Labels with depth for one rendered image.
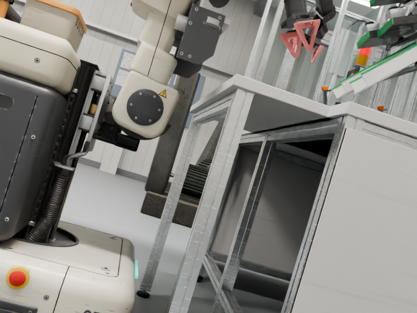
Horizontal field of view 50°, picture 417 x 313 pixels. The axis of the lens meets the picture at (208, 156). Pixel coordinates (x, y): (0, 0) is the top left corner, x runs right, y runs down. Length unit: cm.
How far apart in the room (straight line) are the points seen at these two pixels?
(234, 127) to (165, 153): 337
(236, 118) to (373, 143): 34
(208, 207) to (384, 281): 46
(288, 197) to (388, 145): 153
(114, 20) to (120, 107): 788
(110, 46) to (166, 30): 767
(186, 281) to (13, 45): 71
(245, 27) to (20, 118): 841
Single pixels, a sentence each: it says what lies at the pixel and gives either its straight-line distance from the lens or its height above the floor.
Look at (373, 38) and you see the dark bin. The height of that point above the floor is 119.
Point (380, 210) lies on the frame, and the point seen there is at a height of 64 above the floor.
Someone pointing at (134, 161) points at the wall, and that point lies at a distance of 881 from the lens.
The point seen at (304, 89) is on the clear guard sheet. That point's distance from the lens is 328.
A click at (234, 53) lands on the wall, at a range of 922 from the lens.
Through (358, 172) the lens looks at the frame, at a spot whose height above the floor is 71.
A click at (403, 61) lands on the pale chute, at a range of 148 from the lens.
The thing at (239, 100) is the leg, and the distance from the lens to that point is 115.
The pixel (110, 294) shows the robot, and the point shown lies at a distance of 115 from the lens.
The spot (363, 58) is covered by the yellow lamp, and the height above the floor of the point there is 129.
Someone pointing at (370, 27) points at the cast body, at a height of 125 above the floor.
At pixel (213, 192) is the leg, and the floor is 56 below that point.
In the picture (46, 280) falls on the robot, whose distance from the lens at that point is 115.
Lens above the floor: 61
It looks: 2 degrees up
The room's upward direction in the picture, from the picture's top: 17 degrees clockwise
